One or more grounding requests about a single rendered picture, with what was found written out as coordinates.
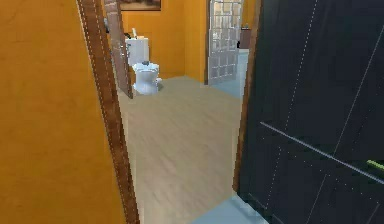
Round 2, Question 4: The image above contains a white toilet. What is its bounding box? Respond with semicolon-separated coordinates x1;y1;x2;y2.
125;28;164;96

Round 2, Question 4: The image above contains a white glass-paned room door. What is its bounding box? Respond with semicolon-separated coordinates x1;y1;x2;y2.
207;0;244;86

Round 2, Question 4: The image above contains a brown wooden cabinet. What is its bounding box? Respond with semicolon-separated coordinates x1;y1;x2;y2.
239;23;252;50

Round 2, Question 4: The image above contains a brown wooden room door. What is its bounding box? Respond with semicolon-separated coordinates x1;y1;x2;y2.
102;0;134;100

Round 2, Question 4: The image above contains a black room door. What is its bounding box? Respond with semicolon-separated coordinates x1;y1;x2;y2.
238;0;384;224

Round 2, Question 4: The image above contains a dark framed wall picture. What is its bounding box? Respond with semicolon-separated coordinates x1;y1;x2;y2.
119;0;162;12

